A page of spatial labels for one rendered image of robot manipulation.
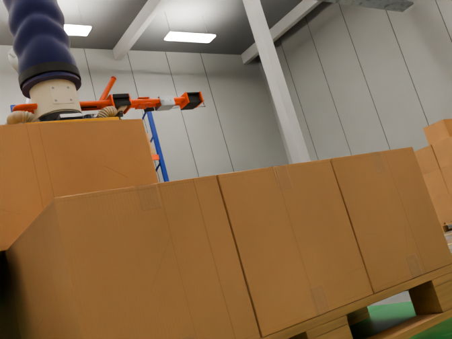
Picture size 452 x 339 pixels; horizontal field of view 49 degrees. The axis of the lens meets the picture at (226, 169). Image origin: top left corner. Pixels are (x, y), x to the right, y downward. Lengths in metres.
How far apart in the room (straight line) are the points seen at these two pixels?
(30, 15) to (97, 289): 1.28
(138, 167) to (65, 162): 0.27
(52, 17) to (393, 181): 1.38
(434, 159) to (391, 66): 4.16
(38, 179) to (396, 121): 10.76
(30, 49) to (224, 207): 1.09
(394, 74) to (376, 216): 10.57
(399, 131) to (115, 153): 10.48
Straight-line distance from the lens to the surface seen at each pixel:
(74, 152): 1.78
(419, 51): 11.75
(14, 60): 2.69
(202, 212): 1.18
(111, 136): 1.85
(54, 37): 2.06
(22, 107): 1.96
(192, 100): 2.25
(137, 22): 11.71
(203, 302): 1.15
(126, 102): 2.08
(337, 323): 1.37
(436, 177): 8.44
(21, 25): 2.09
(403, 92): 11.91
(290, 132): 4.84
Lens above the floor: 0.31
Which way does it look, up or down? 11 degrees up
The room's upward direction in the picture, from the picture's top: 16 degrees counter-clockwise
